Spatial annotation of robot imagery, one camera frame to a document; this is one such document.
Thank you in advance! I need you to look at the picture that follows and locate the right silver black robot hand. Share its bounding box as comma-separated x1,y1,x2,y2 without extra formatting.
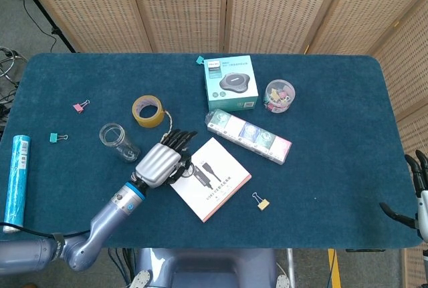
379,149,428,243

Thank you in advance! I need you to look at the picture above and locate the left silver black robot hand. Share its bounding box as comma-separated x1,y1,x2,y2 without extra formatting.
134,130,199,190

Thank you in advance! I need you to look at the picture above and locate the tall clear glass bottle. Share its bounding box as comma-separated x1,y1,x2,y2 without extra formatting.
98,122,141,164

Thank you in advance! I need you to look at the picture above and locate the yellow packing tape roll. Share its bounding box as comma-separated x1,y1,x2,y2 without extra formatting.
131,94,166,128

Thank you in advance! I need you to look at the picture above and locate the multicolour tissue packet bundle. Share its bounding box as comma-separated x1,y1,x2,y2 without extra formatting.
204,108,293,165

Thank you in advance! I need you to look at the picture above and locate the dark blue table cloth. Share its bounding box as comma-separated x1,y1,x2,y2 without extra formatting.
0,52,424,251

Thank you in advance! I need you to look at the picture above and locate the pink binder clip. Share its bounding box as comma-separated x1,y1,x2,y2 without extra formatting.
72,99,91,114

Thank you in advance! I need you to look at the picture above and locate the teal speaker product box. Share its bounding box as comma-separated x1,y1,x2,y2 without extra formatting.
203,55,259,112

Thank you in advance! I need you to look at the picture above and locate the yellow binder clip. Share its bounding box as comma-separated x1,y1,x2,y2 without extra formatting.
251,192,270,211

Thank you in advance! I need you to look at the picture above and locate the blue-grey robot torso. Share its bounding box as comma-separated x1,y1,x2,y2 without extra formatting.
128,247,294,288

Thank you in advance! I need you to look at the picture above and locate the clear jar of binder clips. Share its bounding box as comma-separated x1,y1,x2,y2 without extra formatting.
262,79,297,114

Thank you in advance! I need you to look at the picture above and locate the blue plastic bag roll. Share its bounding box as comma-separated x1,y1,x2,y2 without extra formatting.
2,134,31,235

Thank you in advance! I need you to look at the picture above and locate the woven wicker folding screen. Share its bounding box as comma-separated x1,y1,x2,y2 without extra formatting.
15,0,428,288

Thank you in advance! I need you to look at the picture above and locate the black stand pole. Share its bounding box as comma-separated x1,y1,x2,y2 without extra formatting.
8,0,77,54

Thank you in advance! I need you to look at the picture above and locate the white USB cable box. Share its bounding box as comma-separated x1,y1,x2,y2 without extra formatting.
169,136,253,224

